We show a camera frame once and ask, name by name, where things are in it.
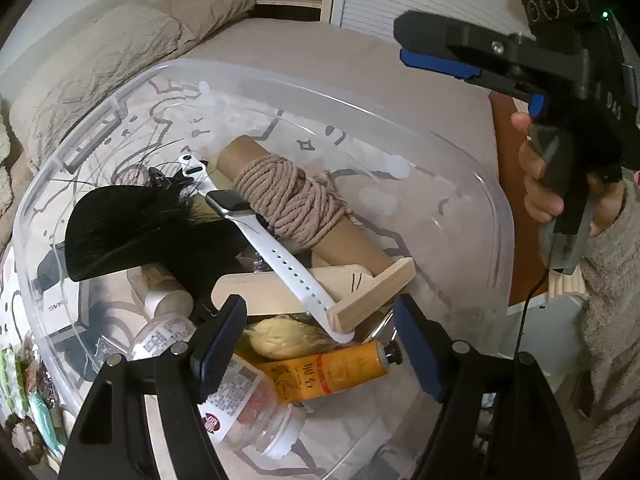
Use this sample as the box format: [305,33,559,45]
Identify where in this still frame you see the white furniture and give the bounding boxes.
[505,280,588,376]

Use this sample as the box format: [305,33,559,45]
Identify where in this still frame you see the person's right hand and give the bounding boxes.
[511,112,628,238]

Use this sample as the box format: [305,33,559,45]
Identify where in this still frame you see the black felt hat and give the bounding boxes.
[64,185,246,283]

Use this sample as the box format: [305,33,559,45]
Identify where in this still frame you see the clear labelled bottle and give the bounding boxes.
[197,360,307,461]

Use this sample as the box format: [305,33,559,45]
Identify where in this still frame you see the white labelled bottle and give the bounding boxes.
[129,312,198,361]

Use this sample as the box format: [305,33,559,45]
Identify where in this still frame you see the white smart watch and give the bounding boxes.
[175,152,358,345]

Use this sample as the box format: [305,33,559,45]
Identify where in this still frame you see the beige bed sheet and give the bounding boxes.
[190,20,496,171]

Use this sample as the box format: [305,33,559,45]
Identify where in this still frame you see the orange cream tube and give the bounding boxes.
[257,340,403,403]

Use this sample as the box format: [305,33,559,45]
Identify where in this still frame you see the black cable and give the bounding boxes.
[514,265,553,356]

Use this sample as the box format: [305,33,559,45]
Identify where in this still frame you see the wooden stand piece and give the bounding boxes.
[212,257,417,335]

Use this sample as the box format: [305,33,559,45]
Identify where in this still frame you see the clear plastic container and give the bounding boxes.
[11,59,516,478]

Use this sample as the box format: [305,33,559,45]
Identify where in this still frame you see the black feather spray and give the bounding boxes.
[107,157,211,226]

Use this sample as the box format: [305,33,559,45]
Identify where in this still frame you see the person's right forearm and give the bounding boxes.
[570,170,640,480]

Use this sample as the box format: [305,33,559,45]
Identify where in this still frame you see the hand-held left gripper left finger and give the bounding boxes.
[57,294,248,480]

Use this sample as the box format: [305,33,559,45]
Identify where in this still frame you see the yellow packet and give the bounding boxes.
[247,314,328,361]

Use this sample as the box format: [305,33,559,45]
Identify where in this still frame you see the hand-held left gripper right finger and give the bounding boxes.
[394,294,583,480]

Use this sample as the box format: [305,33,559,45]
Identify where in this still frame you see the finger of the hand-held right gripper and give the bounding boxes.
[393,10,481,81]
[446,27,586,116]

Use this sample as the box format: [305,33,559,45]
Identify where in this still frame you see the cardboard tube with beige rope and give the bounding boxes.
[217,137,396,281]

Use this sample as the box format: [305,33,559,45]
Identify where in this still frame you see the cream bottle with white cap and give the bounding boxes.
[127,262,195,317]

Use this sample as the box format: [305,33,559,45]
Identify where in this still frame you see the large beige pillow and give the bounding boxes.
[10,2,198,166]

